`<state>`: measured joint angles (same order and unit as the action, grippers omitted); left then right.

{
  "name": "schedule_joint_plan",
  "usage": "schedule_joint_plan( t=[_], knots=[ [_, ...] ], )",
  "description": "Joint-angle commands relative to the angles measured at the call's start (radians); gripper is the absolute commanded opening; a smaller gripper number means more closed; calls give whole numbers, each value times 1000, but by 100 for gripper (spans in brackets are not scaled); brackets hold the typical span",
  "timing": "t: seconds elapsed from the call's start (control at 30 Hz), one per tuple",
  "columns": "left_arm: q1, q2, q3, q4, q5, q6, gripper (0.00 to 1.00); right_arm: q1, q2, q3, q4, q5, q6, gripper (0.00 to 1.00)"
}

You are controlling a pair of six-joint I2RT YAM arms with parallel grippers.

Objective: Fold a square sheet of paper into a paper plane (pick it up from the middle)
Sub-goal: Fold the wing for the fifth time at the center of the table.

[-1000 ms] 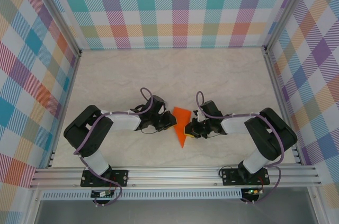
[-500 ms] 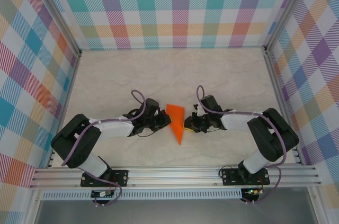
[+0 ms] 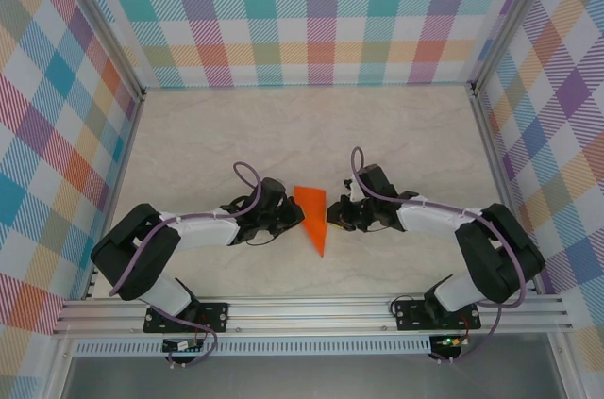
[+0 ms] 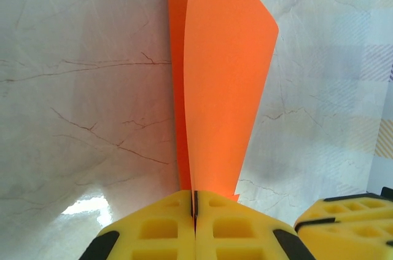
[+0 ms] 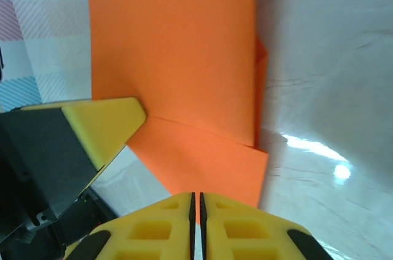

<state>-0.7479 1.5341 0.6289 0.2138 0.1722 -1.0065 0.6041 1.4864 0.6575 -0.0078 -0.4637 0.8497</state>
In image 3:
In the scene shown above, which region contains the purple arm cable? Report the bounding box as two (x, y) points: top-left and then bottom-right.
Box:
(350, 146), (529, 366)
(109, 161), (263, 369)

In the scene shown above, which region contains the slotted grey cable duct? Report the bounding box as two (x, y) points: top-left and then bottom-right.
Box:
(75, 341), (433, 357)

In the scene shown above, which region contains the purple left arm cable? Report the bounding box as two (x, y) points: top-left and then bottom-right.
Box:
(109, 161), (263, 369)

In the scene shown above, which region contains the small controller board green light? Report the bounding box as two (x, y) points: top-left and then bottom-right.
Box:
(436, 335), (468, 351)

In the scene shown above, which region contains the aluminium extrusion mounting rail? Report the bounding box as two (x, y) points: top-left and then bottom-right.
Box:
(54, 292), (575, 338)

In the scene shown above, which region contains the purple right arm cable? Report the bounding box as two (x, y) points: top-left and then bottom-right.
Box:
(350, 146), (529, 366)

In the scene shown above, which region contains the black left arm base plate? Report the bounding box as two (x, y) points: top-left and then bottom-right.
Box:
(143, 302), (230, 334)

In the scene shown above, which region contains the small black controller board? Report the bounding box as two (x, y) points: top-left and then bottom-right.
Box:
(162, 337), (204, 353)

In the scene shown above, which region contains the aluminium side rail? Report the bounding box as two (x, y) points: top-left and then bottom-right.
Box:
(464, 85), (542, 296)
(82, 91), (145, 301)

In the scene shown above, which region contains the grey metal sheet panel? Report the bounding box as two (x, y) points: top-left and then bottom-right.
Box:
(60, 354), (567, 399)

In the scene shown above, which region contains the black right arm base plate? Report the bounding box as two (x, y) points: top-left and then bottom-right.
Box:
(392, 299), (480, 332)

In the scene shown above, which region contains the orange paper sheet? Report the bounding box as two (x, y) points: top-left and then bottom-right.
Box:
(293, 185), (329, 258)

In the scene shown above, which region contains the aluminium frame post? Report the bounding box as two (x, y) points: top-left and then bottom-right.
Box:
(466, 0), (562, 98)
(51, 0), (147, 103)

